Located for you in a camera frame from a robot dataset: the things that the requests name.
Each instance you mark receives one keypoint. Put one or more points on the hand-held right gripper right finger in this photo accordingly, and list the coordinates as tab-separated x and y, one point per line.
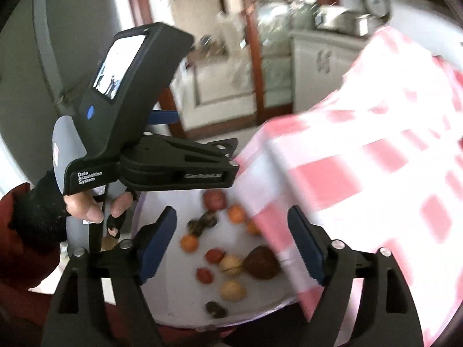
307	245

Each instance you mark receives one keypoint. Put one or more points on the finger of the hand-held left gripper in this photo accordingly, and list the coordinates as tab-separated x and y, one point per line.
181	168
164	118

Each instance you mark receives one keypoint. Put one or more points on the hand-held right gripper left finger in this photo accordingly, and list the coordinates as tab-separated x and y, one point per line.
159	245

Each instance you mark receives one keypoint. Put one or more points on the white round plate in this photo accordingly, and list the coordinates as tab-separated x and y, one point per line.
173	296

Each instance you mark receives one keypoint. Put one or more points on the red white checked tablecloth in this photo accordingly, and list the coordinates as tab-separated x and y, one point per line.
361	133

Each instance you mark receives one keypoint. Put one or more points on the person's left forearm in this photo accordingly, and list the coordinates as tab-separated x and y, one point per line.
21	260

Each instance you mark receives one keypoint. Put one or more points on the person's left hand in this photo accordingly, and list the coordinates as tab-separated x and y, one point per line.
39	209

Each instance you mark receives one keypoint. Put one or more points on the dark red apple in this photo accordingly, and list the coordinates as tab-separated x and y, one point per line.
262	262

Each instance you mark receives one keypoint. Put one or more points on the small orange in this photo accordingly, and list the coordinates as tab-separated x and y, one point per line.
253	227

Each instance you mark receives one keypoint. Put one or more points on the yellow striped pepino melon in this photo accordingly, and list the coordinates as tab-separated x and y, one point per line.
233	290
230	264

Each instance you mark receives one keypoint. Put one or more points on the white cabinet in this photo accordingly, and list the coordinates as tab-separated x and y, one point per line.
311	79

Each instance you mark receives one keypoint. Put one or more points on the steel pot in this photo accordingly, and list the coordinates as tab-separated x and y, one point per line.
343	20

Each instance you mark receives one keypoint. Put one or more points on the wooden door frame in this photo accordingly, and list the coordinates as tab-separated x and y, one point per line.
253	61

